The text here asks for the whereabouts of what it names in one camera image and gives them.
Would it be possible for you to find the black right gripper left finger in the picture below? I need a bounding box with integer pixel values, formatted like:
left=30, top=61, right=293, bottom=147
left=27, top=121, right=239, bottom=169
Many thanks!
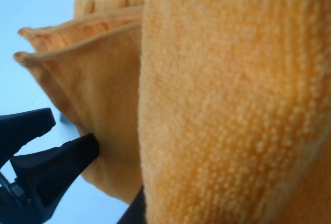
left=1, top=108, right=56, bottom=166

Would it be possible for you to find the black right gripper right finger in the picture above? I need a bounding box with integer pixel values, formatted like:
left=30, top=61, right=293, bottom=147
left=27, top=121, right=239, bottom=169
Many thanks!
left=7, top=134, right=99, bottom=223

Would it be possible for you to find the orange terry towel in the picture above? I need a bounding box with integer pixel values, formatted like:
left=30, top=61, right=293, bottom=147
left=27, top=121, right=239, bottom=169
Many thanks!
left=14, top=0, right=330, bottom=223

